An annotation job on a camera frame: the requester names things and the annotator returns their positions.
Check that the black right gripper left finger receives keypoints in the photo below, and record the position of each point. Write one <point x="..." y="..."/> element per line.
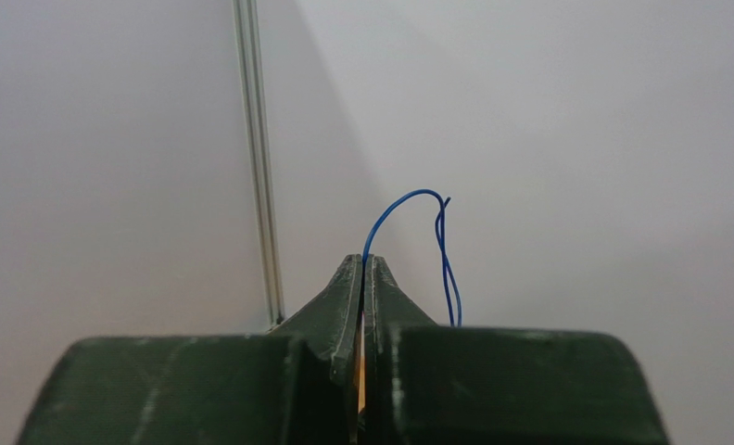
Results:
<point x="324" y="391"/>

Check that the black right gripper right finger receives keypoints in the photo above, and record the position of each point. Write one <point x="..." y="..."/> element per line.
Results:
<point x="384" y="304"/>

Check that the aluminium corner frame post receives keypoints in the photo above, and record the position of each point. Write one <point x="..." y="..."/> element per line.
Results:
<point x="246" y="24"/>

